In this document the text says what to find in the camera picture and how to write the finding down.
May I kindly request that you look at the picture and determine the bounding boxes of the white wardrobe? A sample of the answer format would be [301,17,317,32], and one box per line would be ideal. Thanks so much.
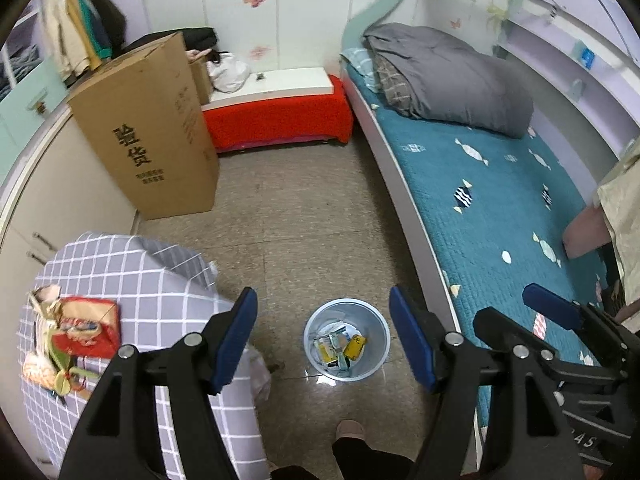
[120,0,416,73]

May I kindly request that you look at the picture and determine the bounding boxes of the translucent plastic bag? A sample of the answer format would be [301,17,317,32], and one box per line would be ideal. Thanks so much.
[248,345,272,401]

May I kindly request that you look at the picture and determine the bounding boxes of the large cardboard box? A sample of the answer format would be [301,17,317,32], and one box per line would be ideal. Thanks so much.
[67,31,220,221]

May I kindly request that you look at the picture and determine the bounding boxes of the beige wrapper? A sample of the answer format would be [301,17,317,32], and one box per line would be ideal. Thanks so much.
[27,284,63,321]

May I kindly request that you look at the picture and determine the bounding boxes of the light green drawer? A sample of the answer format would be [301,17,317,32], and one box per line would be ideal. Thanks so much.
[0,55,70,133]

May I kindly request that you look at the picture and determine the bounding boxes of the white board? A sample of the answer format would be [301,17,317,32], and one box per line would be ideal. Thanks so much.
[202,66,335,110]

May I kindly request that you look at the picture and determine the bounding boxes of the folded blue jeans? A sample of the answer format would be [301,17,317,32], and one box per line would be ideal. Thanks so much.
[5,42,43,78]

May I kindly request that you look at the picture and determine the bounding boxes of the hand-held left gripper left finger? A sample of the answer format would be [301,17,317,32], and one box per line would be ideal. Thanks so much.
[59,286,259,480]

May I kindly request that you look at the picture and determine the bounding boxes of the lilac bedside shelf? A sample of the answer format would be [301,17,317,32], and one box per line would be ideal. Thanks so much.
[492,0,640,186]

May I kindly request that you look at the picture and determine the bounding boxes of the black clothes pile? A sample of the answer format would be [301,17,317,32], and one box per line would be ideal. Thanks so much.
[122,26,218,58]

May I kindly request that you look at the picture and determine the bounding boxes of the red snack bag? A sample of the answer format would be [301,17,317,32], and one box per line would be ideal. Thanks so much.
[50,297,122,359]

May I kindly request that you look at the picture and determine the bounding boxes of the orange snack packet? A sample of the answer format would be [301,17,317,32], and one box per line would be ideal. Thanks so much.
[22,351,58,387]

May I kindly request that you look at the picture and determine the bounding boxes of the cream low cabinet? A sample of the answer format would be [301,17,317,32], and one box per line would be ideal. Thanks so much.
[0,105,138,306]

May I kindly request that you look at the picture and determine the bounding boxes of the teal hanging garment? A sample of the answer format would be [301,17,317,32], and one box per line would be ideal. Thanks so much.
[75,0,113,61]

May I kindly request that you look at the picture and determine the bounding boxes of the red covered bench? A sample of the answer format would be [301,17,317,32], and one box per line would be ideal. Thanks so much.
[201,75,355,153]

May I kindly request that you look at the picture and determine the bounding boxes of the grey quilt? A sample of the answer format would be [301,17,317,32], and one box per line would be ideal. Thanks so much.
[362,22,535,138]

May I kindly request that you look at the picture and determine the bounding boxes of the person's black pants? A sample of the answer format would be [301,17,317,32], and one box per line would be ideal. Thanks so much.
[270,435,416,480]

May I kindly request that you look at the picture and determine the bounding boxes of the person's pink slipper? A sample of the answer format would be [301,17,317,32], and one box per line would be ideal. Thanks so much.
[336,420,366,443]

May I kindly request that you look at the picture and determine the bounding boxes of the stepped lilac shelf cabinet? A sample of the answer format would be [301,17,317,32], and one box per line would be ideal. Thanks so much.
[0,0,71,181]

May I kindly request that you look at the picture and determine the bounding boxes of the table with checkered cloth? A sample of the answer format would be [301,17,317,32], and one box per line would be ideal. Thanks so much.
[20,231,271,480]

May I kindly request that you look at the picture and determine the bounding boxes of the yellow hanging garment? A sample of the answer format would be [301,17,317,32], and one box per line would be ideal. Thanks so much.
[67,0,103,68]

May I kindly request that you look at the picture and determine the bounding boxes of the cream hanging jacket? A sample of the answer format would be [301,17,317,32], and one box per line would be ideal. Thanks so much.
[40,0,91,78]

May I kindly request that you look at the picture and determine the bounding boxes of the blue plastic bucket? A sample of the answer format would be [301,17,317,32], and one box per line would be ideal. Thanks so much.
[303,299,391,384]

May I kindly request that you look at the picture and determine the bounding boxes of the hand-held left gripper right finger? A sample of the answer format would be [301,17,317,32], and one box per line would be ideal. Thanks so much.
[388,285,587,480]

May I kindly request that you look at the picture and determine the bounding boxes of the teal plaid pillow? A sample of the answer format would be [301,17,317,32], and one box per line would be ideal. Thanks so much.
[345,47,383,93]

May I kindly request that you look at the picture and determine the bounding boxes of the bed with teal cover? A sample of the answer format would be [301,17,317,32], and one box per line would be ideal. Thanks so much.
[345,62,626,431]

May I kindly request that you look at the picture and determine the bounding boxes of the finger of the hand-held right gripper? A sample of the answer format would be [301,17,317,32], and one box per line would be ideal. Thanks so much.
[522,283,640,361]
[472,307,632,392]

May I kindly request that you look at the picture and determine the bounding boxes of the white plastic bag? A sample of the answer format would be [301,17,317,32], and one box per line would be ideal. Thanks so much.
[206,51,251,93]

